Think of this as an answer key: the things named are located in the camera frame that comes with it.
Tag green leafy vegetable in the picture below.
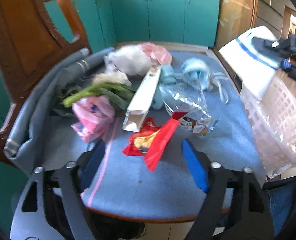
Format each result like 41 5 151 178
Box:
62 82 136 116

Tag blue face mask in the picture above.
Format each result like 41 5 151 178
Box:
181 58 229 104

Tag pink tissue packet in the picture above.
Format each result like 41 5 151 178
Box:
71 96 115 143

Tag red snack wrapper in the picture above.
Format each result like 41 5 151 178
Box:
123 117 179 172

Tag white paper cup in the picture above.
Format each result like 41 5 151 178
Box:
219 25 280 100

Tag wooden glass door frame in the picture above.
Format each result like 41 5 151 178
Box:
215 0 258 49

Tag long white cardboard box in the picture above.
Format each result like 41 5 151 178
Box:
123 66 161 133

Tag white tissue bag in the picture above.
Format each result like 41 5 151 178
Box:
92 72 132 87

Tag blue striped seat cloth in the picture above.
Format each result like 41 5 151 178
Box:
3 50 266 222

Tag teal kitchen cabinets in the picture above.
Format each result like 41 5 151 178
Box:
42 0 220 52

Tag clear plastic food wrapper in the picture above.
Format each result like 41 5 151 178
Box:
159 82 218 136

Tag light blue knit cloth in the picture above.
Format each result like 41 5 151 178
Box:
151 65 177 110

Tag pink printed plastic bag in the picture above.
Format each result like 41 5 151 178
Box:
139 42 172 66

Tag grey refrigerator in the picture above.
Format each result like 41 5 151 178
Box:
256 0 296 38

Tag brown wooden chair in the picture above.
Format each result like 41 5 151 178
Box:
0 0 233 224

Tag white plastic bag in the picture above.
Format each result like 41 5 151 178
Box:
104 45 153 76

